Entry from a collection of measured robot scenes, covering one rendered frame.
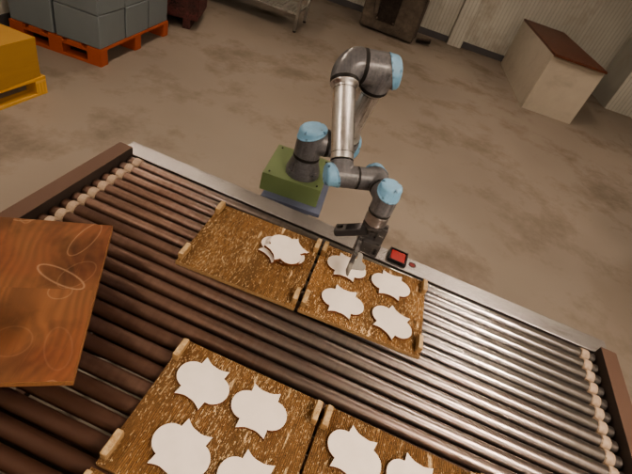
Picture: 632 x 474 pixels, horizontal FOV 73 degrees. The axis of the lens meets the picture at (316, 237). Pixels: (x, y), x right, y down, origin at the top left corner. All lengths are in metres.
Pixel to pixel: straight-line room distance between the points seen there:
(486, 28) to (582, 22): 1.76
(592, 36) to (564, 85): 2.93
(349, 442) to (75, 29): 4.47
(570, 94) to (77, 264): 7.54
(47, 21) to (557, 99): 6.89
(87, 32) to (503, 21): 7.85
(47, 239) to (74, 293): 0.21
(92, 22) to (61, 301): 3.86
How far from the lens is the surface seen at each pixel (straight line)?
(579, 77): 7.99
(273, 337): 1.30
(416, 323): 1.50
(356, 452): 1.17
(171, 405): 1.15
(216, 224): 1.58
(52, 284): 1.25
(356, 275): 1.53
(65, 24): 5.02
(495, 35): 10.33
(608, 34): 10.85
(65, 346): 1.13
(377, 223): 1.36
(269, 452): 1.13
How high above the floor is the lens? 1.97
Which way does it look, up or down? 39 degrees down
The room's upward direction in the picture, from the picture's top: 20 degrees clockwise
